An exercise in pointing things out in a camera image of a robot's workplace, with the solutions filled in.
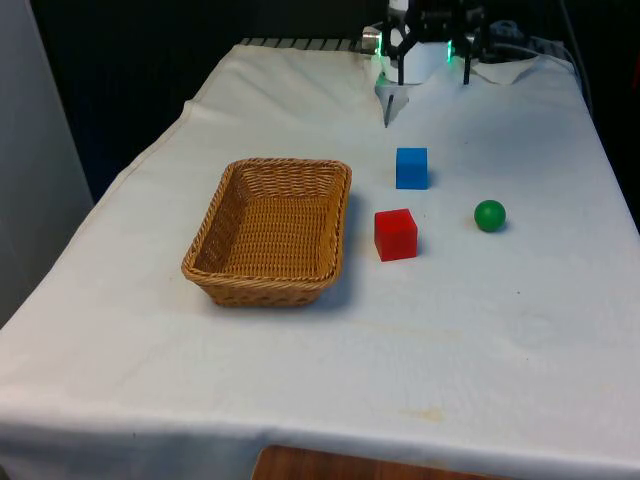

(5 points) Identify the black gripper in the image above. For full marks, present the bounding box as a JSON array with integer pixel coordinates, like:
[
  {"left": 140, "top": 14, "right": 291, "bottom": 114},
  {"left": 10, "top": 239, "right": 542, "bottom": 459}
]
[{"left": 379, "top": 0, "right": 490, "bottom": 87}]

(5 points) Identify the blue cube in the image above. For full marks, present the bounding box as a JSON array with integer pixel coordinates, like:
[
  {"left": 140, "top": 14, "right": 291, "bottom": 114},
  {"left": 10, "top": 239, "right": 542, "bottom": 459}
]
[{"left": 395, "top": 146, "right": 430, "bottom": 191}]

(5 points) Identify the green ball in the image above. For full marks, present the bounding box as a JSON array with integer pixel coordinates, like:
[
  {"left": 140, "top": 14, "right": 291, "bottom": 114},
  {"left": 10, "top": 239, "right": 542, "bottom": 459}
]
[{"left": 473, "top": 199, "right": 507, "bottom": 233}]

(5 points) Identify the wicker basket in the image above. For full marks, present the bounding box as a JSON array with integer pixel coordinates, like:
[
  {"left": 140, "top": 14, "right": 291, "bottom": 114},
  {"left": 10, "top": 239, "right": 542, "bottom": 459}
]
[{"left": 180, "top": 157, "right": 353, "bottom": 308}]

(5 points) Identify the red cube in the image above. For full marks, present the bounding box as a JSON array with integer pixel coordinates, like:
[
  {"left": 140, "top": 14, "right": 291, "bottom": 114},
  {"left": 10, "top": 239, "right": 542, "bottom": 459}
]
[{"left": 374, "top": 207, "right": 419, "bottom": 263}]

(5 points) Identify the grey cable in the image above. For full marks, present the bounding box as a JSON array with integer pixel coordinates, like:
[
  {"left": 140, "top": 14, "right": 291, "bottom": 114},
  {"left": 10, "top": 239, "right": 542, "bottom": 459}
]
[{"left": 530, "top": 35, "right": 595, "bottom": 114}]

